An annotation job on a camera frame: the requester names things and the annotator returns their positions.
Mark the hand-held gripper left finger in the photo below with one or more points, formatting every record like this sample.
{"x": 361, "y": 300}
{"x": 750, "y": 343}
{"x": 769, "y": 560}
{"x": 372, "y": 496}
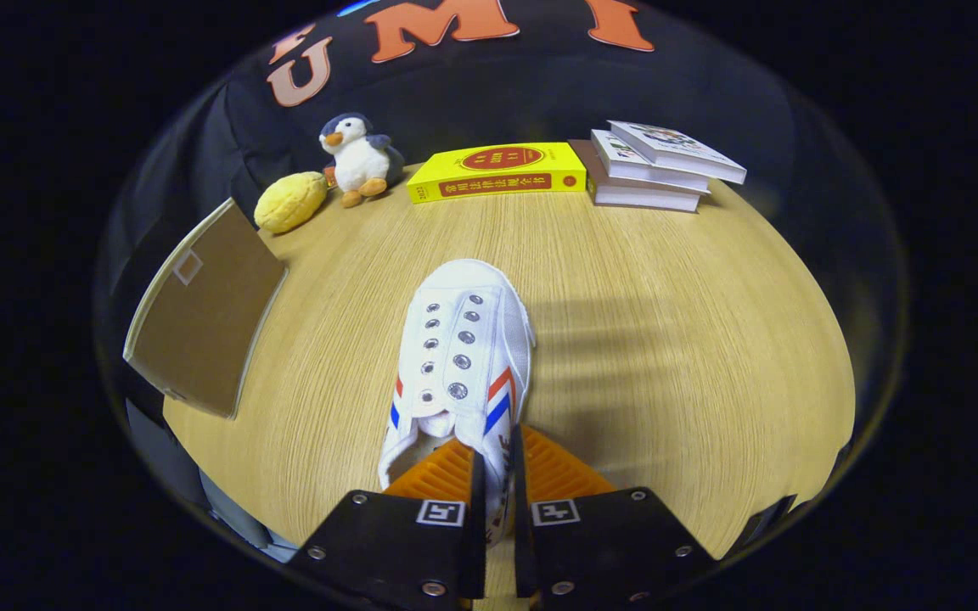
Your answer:
{"x": 476, "y": 543}

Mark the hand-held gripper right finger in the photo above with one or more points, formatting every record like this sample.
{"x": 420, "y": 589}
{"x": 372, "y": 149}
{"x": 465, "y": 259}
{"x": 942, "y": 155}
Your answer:
{"x": 523, "y": 543}

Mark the white canvas shoe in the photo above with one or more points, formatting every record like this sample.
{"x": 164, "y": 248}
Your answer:
{"x": 463, "y": 339}

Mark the beige fabric storage box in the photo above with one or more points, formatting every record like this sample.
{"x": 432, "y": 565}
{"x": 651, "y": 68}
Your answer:
{"x": 209, "y": 314}

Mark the yellow book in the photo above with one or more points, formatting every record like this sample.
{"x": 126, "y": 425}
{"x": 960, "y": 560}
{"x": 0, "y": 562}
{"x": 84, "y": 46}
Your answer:
{"x": 497, "y": 174}

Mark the yellow round plush toy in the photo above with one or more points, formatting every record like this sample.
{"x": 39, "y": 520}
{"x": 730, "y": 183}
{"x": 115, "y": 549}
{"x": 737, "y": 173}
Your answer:
{"x": 289, "y": 202}

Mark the plush penguin toy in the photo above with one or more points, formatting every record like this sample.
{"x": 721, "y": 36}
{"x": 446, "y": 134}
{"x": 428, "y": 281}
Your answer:
{"x": 362, "y": 161}

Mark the white illustrated cover book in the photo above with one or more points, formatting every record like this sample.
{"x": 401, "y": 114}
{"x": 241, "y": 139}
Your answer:
{"x": 684, "y": 151}

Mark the black backdrop cloth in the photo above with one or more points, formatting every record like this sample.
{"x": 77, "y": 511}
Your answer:
{"x": 497, "y": 93}

